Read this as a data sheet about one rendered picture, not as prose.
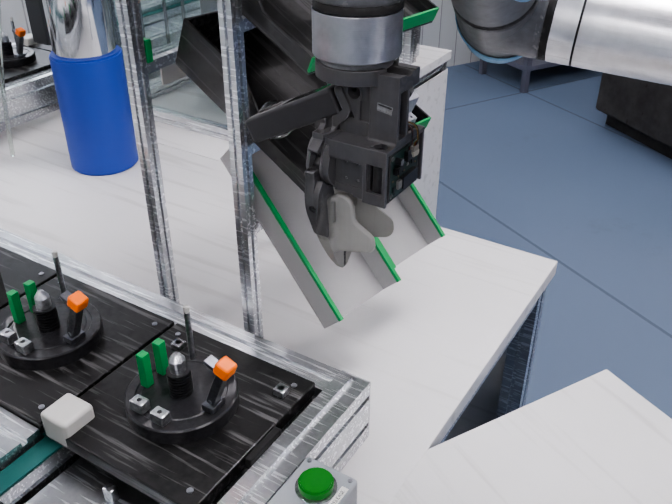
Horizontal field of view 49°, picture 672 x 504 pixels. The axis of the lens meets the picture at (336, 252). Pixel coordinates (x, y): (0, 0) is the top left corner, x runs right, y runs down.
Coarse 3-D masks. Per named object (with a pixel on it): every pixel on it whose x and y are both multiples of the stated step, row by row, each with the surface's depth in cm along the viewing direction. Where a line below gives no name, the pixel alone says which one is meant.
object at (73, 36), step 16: (48, 0) 153; (64, 0) 152; (80, 0) 153; (96, 0) 155; (48, 16) 156; (64, 16) 154; (80, 16) 154; (96, 16) 156; (64, 32) 156; (80, 32) 156; (96, 32) 157; (112, 32) 162; (64, 48) 158; (80, 48) 157; (96, 48) 159; (112, 48) 162
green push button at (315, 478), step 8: (304, 472) 84; (312, 472) 84; (320, 472) 84; (328, 472) 84; (304, 480) 83; (312, 480) 83; (320, 480) 83; (328, 480) 83; (304, 488) 82; (312, 488) 82; (320, 488) 82; (328, 488) 82; (304, 496) 82; (312, 496) 81; (320, 496) 82
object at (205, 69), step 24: (192, 24) 96; (216, 24) 101; (192, 48) 98; (216, 48) 95; (264, 48) 107; (192, 72) 100; (216, 72) 96; (264, 72) 106; (288, 72) 106; (216, 96) 98; (264, 96) 103; (288, 96) 105; (264, 144) 96; (288, 144) 98; (288, 168) 94
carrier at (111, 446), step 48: (192, 336) 96; (96, 384) 96; (144, 384) 93; (192, 384) 92; (240, 384) 96; (288, 384) 96; (48, 432) 90; (96, 432) 89; (144, 432) 88; (192, 432) 87; (240, 432) 89; (144, 480) 83; (192, 480) 83
